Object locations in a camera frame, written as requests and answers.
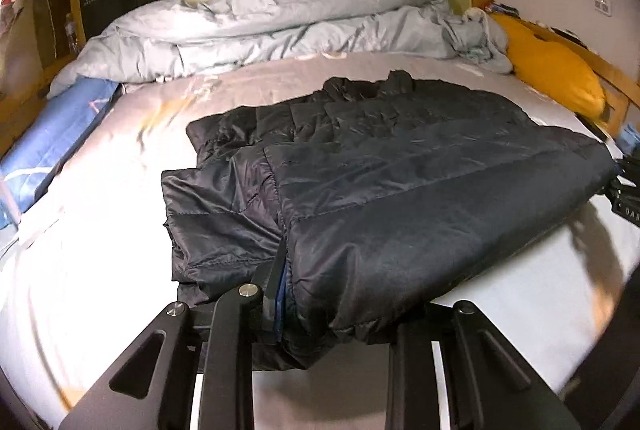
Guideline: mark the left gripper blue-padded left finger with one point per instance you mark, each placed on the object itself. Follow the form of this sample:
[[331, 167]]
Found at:
[[190, 367]]

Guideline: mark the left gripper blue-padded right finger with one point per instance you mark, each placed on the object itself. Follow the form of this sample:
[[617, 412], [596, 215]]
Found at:
[[451, 368]]

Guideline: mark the black puffer jacket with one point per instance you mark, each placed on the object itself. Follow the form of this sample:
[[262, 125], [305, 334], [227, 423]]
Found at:
[[373, 195]]

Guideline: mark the yellow pillow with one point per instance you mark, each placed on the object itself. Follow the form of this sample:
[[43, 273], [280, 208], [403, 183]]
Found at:
[[552, 69]]

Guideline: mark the grey printed bed sheet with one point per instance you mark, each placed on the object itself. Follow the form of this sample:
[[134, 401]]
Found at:
[[91, 265]]

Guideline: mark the blue pillow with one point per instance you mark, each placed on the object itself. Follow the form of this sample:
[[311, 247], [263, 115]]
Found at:
[[58, 132]]

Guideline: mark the grey rumpled duvet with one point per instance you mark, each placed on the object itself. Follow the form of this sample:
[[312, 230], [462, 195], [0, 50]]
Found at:
[[171, 39]]

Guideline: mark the white wall socket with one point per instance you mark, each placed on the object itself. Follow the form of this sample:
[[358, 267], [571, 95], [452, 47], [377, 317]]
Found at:
[[603, 6]]

